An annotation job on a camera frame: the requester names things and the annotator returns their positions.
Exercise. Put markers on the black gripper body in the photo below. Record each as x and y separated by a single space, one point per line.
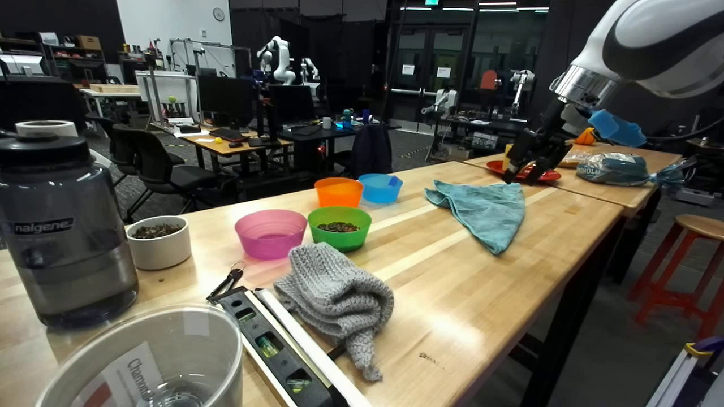
546 139

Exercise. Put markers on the blue cloth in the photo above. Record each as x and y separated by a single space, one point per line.
487 215

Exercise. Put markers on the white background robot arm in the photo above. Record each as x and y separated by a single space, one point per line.
280 59
522 82
447 103
308 71

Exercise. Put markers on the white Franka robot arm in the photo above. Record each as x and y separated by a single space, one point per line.
663 37

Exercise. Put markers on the red plate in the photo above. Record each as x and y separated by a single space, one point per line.
556 178

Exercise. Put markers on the small beige object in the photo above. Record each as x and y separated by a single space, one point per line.
572 161

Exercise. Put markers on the bagged stack of blue cloths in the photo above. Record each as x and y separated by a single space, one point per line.
611 170

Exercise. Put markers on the short wooden table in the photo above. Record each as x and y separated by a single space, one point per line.
618 196

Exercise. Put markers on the crumpled blue plastic wrap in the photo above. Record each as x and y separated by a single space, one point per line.
669 178

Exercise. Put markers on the blue plastic bowl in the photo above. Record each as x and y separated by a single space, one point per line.
381 191

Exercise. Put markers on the long wooden table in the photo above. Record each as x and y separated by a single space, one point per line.
467 301

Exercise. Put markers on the wooden stool with red legs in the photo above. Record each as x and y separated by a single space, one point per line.
702 227

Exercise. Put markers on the orange plastic bowl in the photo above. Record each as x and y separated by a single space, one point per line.
339 193

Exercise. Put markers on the green plastic bowl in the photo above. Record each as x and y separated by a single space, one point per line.
340 229

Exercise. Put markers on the grey knitted beanie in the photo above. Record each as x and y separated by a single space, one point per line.
335 297

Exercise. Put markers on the black computer monitor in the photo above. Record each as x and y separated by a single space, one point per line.
228 103
292 106

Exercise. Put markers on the pink plastic bowl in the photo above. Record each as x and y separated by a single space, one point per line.
270 237

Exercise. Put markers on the robot cart platform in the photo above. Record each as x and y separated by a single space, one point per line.
694 376

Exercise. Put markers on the background wooden desk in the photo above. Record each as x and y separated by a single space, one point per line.
219 144

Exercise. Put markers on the black spirit level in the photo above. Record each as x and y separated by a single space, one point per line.
274 353

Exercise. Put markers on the black office chair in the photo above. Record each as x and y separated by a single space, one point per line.
150 160

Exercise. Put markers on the large white bucket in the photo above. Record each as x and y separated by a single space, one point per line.
150 359

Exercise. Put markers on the white tape roll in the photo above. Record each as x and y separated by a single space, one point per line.
47 128

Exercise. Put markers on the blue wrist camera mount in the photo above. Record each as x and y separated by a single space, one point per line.
617 128

